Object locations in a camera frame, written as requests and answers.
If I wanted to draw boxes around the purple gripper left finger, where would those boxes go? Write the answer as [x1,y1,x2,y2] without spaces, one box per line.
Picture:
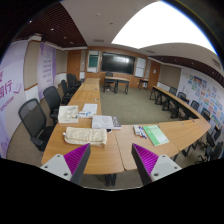
[41,144,91,185]

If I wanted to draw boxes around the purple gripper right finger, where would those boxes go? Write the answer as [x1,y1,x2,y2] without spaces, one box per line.
[131,144,181,185]

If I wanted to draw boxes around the cream folded towel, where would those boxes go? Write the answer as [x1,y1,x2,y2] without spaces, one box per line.
[64,127,107,146]

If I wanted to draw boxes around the green booklet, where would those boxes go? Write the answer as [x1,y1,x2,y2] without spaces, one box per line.
[143,125,169,146]

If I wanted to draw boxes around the right wooden conference table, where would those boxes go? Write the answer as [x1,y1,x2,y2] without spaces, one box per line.
[115,86,211,171]

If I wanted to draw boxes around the marker pens pack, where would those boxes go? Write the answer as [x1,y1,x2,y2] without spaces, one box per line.
[133,125,147,138]

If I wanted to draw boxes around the long wooden conference table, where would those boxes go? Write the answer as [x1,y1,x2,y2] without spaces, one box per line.
[42,78,124,186]

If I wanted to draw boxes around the white plastic-wrapped package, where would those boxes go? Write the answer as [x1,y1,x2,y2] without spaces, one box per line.
[58,105,78,123]

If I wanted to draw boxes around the white open book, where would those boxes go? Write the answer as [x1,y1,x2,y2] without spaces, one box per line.
[92,115,121,129]

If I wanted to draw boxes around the white paper sheets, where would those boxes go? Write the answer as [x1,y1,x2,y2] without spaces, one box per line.
[82,103,97,114]

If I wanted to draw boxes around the black mesh office chair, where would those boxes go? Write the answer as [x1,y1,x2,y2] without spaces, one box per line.
[18,98,54,151]

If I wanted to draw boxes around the small desk at front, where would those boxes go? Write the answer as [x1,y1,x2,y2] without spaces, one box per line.
[113,77,130,94]

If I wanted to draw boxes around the black chair behind desk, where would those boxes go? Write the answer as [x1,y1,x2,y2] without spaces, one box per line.
[104,72,115,89]

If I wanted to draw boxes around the white whiteboard right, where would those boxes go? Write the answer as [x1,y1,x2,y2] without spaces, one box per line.
[135,58,146,78]

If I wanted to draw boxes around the large wall tv screen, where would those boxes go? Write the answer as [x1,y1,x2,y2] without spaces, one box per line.
[101,52,135,75]

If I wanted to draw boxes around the purple wall banner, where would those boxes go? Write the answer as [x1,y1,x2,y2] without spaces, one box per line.
[37,43,56,99]

